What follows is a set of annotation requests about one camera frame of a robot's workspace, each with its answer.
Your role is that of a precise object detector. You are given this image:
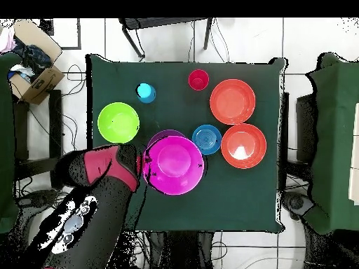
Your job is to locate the large pink bowl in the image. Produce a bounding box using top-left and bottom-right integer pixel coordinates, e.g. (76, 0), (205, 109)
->
(142, 135), (205, 196)

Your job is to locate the purple bowl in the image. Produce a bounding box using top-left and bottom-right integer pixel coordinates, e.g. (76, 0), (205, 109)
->
(147, 129), (187, 146)

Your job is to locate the green bowl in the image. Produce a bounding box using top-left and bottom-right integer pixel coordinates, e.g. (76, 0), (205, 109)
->
(97, 102), (140, 145)

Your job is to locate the light blue cup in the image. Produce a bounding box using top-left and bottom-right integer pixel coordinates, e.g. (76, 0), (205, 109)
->
(136, 83), (157, 104)

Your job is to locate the blue bowl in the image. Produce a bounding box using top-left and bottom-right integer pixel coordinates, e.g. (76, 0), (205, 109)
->
(191, 124), (222, 156)

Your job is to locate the dark green tablecloth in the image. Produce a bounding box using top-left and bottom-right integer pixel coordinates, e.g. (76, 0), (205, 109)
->
(85, 53), (287, 234)

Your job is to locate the red cup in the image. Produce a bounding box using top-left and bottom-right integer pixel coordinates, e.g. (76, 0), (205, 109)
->
(188, 69), (210, 91)

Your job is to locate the black caster leg with knob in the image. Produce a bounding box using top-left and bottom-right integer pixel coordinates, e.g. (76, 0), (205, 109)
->
(15, 188), (61, 214)
(281, 190), (316, 222)

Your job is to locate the orange bowl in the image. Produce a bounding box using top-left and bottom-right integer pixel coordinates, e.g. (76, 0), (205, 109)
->
(209, 78), (257, 125)
(220, 123), (267, 170)

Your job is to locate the cardboard box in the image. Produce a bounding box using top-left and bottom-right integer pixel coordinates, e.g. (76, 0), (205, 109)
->
(8, 18), (66, 105)

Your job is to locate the green-covered side table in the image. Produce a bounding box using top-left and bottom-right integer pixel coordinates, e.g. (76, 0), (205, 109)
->
(0, 51), (22, 234)
(306, 52), (359, 235)

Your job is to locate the black cabinet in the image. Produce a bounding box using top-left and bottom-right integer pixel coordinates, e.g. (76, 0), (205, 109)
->
(295, 93), (318, 163)

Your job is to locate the black bench frame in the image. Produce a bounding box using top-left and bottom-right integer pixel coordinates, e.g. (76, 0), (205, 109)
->
(12, 89), (64, 189)

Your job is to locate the tangle of black cables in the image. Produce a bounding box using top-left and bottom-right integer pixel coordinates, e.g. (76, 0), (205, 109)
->
(16, 64), (152, 269)

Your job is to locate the black metal chair frame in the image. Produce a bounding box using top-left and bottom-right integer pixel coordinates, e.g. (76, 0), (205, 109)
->
(118, 17), (214, 60)

